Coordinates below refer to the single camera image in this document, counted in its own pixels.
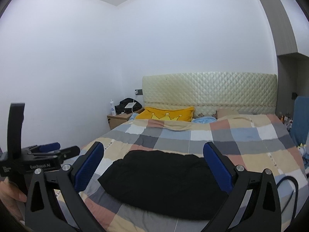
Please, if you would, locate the black puffer jacket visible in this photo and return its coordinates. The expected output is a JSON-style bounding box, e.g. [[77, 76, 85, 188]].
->
[[98, 150, 228, 220]]

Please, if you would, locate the person's left hand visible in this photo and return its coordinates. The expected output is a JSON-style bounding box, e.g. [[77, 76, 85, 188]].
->
[[1, 178, 27, 213]]

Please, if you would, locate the wooden nightstand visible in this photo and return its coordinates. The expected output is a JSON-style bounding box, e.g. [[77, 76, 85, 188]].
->
[[107, 108, 144, 130]]

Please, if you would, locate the white spray bottle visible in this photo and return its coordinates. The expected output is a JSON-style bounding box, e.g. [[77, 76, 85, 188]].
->
[[110, 100, 117, 116]]

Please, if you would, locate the plaid patchwork duvet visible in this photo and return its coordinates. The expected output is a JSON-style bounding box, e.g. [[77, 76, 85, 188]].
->
[[80, 114, 308, 231]]

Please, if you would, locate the black bag on nightstand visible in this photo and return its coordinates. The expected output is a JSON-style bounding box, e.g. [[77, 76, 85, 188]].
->
[[115, 98, 142, 114]]

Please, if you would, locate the white charger on bag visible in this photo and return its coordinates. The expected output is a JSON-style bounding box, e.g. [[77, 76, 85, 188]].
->
[[125, 102, 136, 109]]

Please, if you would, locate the blue cloth on chair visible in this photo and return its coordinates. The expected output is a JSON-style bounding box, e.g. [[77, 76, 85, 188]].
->
[[290, 96, 309, 146]]

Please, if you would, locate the beige pillow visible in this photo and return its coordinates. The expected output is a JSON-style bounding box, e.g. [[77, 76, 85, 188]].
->
[[216, 108, 239, 120]]

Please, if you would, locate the light blue pillow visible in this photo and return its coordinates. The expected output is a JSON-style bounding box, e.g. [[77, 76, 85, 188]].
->
[[192, 116, 217, 124]]

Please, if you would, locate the cream quilted headboard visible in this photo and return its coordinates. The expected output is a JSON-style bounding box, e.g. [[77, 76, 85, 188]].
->
[[142, 72, 278, 117]]

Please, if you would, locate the yellow crown pillow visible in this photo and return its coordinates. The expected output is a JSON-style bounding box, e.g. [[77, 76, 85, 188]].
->
[[136, 106, 195, 122]]

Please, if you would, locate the grey overhead cabinet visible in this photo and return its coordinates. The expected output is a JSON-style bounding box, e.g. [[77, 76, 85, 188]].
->
[[260, 0, 308, 59]]

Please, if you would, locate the black strap on bed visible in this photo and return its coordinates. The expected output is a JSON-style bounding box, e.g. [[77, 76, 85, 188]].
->
[[276, 176, 299, 223]]

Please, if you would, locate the grey wall socket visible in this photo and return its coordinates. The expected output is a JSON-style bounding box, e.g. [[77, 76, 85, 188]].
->
[[135, 89, 143, 95]]

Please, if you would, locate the black wall switch right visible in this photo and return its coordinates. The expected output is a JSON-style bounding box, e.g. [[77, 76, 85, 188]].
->
[[291, 92, 298, 100]]

